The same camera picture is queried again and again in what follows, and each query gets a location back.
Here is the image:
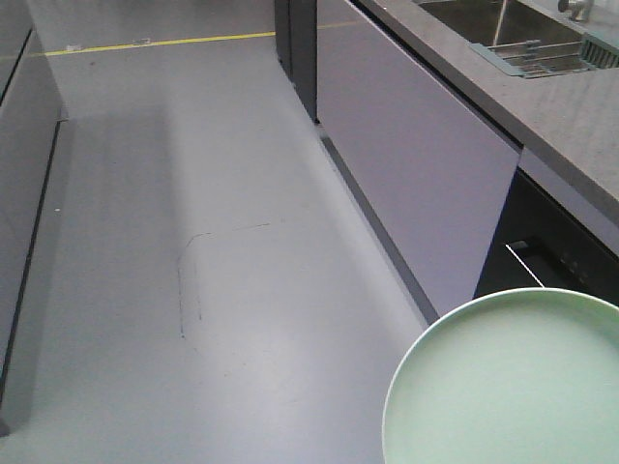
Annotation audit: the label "stainless steel gooseneck faucet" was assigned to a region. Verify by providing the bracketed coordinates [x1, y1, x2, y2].
[557, 0, 594, 22]

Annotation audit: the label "grey island cabinet drawers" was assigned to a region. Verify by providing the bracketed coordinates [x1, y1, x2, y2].
[0, 0, 74, 439]

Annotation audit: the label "stainless steel sink basin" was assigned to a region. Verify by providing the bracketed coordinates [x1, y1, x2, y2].
[419, 0, 582, 46]

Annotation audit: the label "mint green round plate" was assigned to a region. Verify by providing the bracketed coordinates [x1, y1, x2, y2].
[382, 288, 618, 463]

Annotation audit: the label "teal wire dish rack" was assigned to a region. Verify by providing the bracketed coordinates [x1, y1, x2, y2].
[470, 33, 618, 79]

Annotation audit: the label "black built-in dishwasher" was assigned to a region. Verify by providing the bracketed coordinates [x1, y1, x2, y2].
[474, 168, 618, 305]

